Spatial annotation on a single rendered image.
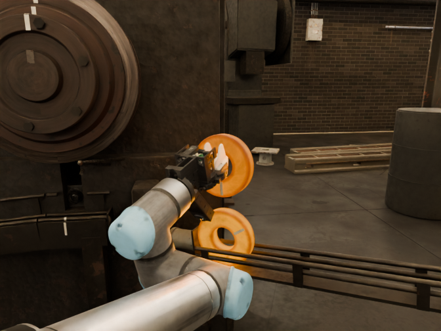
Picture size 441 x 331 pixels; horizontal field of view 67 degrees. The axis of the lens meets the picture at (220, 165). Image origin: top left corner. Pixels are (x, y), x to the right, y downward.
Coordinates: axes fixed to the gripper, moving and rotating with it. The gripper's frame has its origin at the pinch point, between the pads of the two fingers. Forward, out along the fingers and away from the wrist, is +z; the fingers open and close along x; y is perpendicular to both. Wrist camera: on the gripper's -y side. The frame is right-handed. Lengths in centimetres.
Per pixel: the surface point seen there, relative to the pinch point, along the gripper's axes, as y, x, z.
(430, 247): -135, -69, 152
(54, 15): 35, 41, -2
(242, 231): -17.9, -5.5, -4.4
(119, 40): 27.7, 31.0, 7.3
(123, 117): 7.9, 31.2, 2.0
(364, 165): -183, -10, 356
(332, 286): -25.6, -28.0, -7.0
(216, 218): -15.8, 1.9, -4.0
